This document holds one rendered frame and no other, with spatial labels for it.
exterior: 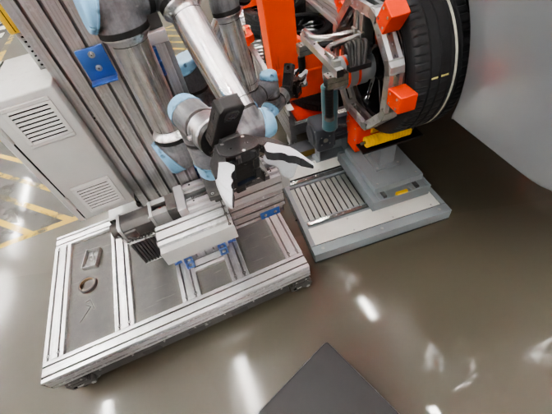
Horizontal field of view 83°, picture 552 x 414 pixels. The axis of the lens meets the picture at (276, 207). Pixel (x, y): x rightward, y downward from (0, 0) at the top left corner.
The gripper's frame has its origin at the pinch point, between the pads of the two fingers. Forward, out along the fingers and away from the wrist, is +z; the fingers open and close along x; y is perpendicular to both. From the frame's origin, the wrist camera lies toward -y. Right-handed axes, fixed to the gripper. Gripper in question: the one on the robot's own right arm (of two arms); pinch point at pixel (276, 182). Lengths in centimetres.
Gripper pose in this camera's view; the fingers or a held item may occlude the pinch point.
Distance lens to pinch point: 46.3
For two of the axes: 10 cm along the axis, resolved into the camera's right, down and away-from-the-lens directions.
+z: 5.9, 5.6, -5.9
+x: -8.1, 4.3, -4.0
